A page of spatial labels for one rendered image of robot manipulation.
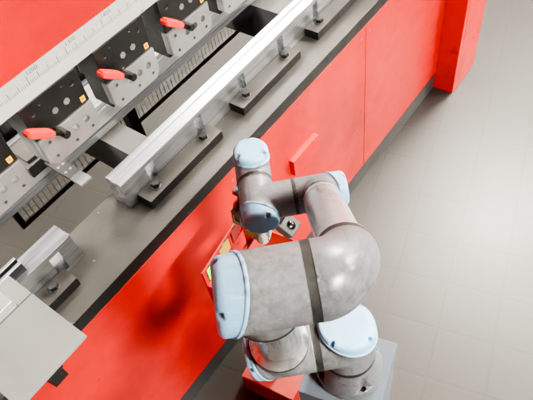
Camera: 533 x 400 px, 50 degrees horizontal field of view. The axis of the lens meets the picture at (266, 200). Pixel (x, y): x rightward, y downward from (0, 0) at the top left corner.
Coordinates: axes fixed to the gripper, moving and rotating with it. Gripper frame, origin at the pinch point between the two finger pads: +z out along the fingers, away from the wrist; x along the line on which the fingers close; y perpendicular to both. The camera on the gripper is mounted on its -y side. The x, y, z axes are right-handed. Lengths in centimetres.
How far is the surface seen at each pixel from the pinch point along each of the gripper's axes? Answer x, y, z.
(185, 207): 0.5, 24.1, -0.8
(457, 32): -161, -12, 47
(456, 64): -160, -16, 65
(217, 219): -8.0, 21.4, 15.0
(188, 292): 10.6, 22.9, 30.4
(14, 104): 19, 42, -48
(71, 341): 46, 20, -15
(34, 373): 55, 23, -14
